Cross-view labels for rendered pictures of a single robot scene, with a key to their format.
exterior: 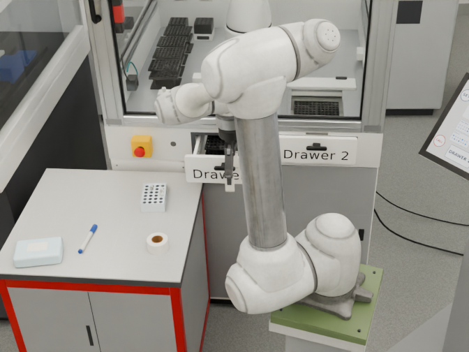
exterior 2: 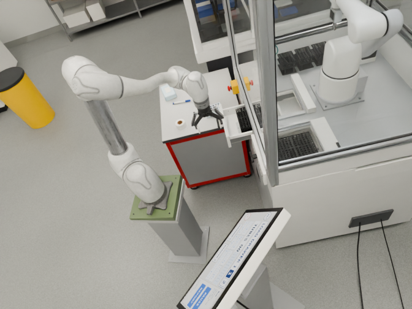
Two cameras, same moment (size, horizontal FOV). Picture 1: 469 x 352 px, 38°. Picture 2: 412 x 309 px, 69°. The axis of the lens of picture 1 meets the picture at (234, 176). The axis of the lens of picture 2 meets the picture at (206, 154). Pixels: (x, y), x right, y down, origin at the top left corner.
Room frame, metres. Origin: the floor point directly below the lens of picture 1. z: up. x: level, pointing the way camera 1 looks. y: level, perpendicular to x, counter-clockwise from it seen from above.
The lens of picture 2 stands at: (1.80, -1.28, 2.27)
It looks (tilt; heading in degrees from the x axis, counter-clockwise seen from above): 51 degrees down; 91
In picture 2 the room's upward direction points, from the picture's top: 19 degrees counter-clockwise
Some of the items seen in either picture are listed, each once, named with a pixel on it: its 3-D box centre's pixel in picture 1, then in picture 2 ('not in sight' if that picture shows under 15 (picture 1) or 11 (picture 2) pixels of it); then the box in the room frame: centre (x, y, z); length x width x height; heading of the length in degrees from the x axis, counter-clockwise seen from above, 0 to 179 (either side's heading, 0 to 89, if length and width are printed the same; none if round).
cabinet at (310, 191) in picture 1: (254, 175); (319, 152); (2.57, -0.09, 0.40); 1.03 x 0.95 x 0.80; 83
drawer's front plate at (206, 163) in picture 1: (226, 169); (224, 125); (1.96, 0.03, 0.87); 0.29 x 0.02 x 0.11; 83
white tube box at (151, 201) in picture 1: (153, 197); (213, 110); (1.94, 0.29, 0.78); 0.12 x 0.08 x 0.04; 0
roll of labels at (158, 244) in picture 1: (158, 244); (180, 124); (1.68, 0.26, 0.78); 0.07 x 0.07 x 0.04
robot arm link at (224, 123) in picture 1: (229, 117); (201, 100); (1.86, 0.01, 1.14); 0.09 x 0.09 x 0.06
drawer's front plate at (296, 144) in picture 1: (316, 149); (259, 159); (2.06, -0.30, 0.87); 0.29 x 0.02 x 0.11; 83
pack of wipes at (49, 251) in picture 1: (38, 251); (168, 91); (1.66, 0.64, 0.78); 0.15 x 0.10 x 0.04; 96
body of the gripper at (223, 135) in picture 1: (230, 137); (204, 110); (1.86, 0.01, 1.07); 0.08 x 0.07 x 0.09; 173
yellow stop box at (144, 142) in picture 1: (141, 147); (234, 87); (2.12, 0.34, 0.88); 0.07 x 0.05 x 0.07; 83
